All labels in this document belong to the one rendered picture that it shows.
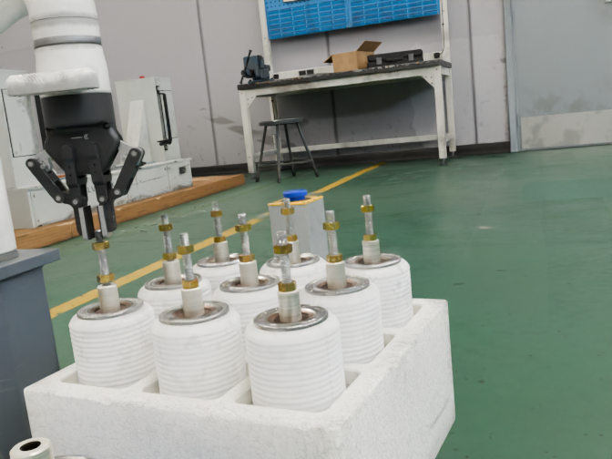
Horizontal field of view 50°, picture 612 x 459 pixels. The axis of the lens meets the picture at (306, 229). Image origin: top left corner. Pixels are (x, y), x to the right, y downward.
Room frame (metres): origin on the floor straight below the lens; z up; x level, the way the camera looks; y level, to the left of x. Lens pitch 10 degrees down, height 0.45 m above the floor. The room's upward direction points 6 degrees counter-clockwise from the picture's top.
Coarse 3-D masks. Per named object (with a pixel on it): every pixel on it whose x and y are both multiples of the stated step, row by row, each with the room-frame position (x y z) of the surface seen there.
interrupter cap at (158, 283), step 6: (162, 276) 0.87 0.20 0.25; (198, 276) 0.85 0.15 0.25; (150, 282) 0.84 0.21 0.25; (156, 282) 0.84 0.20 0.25; (162, 282) 0.85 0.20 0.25; (150, 288) 0.81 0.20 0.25; (156, 288) 0.80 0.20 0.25; (162, 288) 0.80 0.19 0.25; (168, 288) 0.80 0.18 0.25; (174, 288) 0.80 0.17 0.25; (180, 288) 0.80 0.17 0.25
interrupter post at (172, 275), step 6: (162, 264) 0.83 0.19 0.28; (168, 264) 0.83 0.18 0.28; (174, 264) 0.83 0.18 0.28; (168, 270) 0.83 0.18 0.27; (174, 270) 0.83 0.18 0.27; (168, 276) 0.83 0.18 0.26; (174, 276) 0.83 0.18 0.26; (180, 276) 0.84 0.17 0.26; (168, 282) 0.83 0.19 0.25; (174, 282) 0.83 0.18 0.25; (180, 282) 0.83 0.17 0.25
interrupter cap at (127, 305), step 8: (96, 304) 0.76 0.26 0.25; (120, 304) 0.75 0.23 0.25; (128, 304) 0.74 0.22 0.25; (136, 304) 0.74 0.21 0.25; (80, 312) 0.73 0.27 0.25; (88, 312) 0.72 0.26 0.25; (96, 312) 0.73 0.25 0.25; (112, 312) 0.71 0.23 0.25; (120, 312) 0.70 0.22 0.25; (128, 312) 0.71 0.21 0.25; (88, 320) 0.70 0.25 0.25; (96, 320) 0.70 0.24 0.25
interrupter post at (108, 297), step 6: (114, 282) 0.74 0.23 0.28; (102, 288) 0.72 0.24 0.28; (108, 288) 0.72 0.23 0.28; (114, 288) 0.73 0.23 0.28; (102, 294) 0.72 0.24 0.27; (108, 294) 0.72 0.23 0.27; (114, 294) 0.73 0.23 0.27; (102, 300) 0.72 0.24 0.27; (108, 300) 0.72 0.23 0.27; (114, 300) 0.73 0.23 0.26; (102, 306) 0.73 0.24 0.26; (108, 306) 0.72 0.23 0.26; (114, 306) 0.73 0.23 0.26
